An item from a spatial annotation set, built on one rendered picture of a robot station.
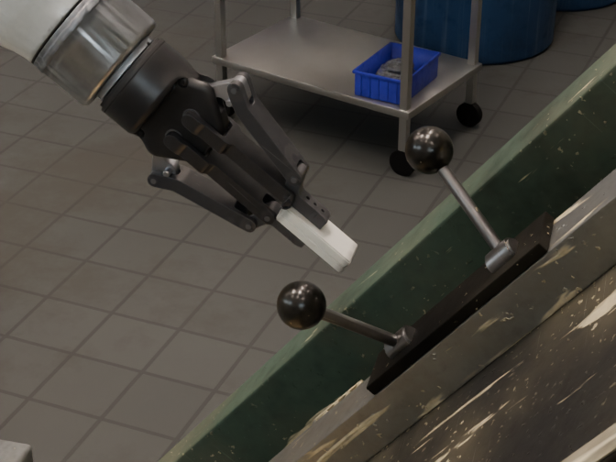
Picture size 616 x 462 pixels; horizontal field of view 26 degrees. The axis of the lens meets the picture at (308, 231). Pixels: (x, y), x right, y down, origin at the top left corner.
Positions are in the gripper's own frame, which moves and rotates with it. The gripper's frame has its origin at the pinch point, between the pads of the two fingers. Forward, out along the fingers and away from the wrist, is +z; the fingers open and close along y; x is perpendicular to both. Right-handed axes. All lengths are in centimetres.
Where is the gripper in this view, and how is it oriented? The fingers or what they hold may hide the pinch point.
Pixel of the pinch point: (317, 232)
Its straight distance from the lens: 109.5
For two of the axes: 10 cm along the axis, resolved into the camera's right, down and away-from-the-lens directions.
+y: -6.1, 5.9, 5.3
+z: 7.5, 6.4, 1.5
